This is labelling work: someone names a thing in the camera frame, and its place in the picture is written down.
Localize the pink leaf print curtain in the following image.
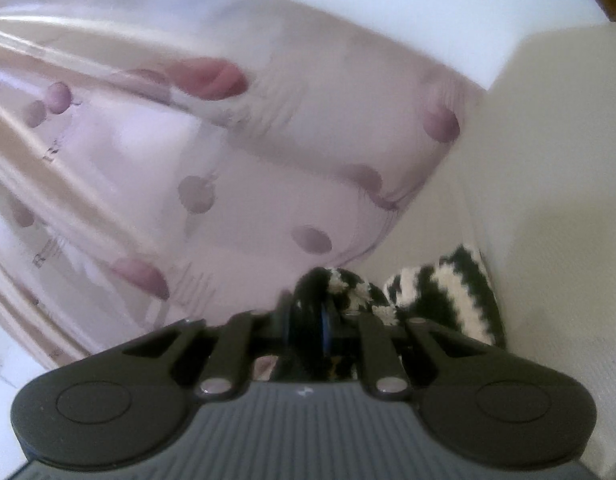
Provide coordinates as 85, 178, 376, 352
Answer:
0, 0, 484, 368

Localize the black white striped knit cardigan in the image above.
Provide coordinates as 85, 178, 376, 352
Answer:
291, 245, 508, 349

